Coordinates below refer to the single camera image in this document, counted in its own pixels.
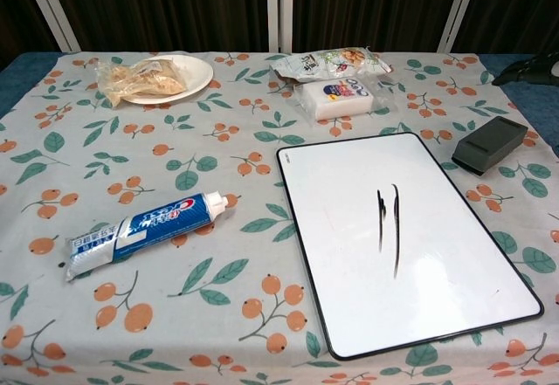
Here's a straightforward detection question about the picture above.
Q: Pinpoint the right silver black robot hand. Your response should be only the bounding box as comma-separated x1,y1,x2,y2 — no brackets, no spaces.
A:
492,51,559,87

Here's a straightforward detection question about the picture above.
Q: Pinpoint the dark grey whiteboard eraser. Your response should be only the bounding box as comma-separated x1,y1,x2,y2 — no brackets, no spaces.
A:
451,115,529,177

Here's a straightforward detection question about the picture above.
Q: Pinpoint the white dry-erase board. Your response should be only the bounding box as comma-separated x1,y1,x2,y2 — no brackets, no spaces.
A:
275,132,545,361

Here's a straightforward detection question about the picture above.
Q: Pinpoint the dark pleated curtain panel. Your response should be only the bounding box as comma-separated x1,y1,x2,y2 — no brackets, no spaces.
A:
290,0,458,53
43,0,270,53
452,0,559,57
0,0,66,72

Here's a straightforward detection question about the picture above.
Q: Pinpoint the wrapped white sponge pack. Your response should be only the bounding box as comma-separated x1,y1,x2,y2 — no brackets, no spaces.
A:
287,77,397,120

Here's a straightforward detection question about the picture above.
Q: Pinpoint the mixed nuts snack bag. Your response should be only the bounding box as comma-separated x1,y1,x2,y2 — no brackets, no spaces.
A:
269,46,393,85

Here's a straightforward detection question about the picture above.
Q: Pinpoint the white round plate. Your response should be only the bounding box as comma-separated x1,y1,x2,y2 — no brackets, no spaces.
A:
115,53,215,106

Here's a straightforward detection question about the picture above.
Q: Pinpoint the floral fruit print tablecloth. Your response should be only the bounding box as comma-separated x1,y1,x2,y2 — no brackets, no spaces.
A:
0,51,559,385

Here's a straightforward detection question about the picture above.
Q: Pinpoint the clear bag of crackers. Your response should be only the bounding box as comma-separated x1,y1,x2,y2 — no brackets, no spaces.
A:
94,55,190,109

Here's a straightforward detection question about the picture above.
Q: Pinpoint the blue white toothpaste tube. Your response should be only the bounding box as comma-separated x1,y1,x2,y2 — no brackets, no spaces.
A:
64,190,229,284

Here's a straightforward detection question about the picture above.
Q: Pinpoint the white frame post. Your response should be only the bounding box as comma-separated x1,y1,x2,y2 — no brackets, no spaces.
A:
266,0,293,52
19,0,82,52
436,0,484,53

